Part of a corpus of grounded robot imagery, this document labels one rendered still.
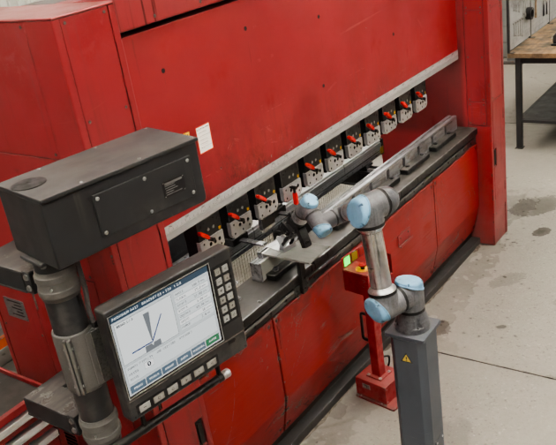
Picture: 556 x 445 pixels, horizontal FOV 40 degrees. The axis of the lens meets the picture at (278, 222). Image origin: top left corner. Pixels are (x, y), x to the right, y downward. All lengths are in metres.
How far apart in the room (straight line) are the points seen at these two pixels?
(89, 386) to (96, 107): 0.85
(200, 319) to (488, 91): 3.36
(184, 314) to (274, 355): 1.39
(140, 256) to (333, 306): 1.52
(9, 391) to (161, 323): 1.03
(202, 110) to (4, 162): 0.81
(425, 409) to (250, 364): 0.79
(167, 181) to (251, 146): 1.29
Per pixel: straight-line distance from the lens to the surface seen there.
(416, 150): 4.79
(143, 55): 2.87
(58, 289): 2.11
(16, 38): 2.51
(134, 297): 2.10
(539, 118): 7.36
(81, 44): 2.41
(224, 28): 3.21
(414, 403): 3.43
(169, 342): 2.22
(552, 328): 4.71
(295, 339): 3.67
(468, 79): 5.25
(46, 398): 2.53
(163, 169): 2.09
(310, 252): 3.49
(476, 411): 4.08
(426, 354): 3.28
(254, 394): 3.51
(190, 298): 2.22
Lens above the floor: 2.55
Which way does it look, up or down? 24 degrees down
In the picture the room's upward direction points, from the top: 9 degrees counter-clockwise
